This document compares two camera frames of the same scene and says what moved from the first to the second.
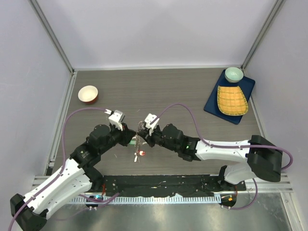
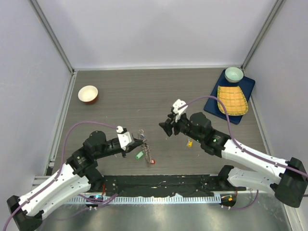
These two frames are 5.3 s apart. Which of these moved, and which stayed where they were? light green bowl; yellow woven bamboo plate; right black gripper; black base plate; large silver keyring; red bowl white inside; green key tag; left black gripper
Moved: green key tag; left black gripper; large silver keyring; right black gripper
Stayed: yellow woven bamboo plate; light green bowl; black base plate; red bowl white inside
